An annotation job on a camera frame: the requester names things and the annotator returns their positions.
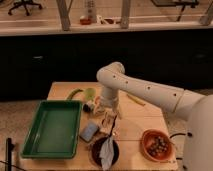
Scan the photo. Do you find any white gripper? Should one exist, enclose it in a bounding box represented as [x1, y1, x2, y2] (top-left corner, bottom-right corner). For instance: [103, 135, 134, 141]
[93, 96, 122, 135]

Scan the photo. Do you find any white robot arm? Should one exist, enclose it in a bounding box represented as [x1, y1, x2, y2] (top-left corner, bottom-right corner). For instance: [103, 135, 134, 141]
[96, 62, 213, 171]

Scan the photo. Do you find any blue grey eraser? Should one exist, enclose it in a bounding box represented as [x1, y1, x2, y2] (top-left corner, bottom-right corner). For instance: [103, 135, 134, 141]
[80, 121, 99, 142]

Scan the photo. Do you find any yellow stick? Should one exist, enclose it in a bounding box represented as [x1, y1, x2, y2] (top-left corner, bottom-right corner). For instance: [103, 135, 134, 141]
[126, 94, 146, 106]

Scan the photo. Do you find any small dark round object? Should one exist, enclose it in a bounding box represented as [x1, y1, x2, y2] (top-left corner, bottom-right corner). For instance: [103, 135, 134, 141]
[83, 103, 95, 113]

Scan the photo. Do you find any light green vegetable toy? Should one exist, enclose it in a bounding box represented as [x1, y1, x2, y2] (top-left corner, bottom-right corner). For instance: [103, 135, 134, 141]
[84, 88, 96, 101]

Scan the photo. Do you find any grey crumpled cloth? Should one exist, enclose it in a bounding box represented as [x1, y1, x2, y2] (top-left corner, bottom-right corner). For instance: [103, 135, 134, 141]
[99, 136, 114, 171]

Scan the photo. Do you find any orange bowl with nuts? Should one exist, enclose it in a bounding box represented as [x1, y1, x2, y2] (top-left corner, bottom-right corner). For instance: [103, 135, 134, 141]
[140, 129, 174, 163]

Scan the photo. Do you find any green plastic tray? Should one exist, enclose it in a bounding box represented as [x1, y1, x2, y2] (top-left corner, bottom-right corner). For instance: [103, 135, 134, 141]
[21, 100, 82, 159]

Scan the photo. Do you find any black office chair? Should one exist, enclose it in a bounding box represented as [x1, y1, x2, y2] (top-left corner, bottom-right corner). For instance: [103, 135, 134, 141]
[8, 0, 43, 16]

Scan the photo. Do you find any black post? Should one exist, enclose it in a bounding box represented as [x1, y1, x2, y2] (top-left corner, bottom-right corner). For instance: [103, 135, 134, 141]
[5, 138, 14, 171]

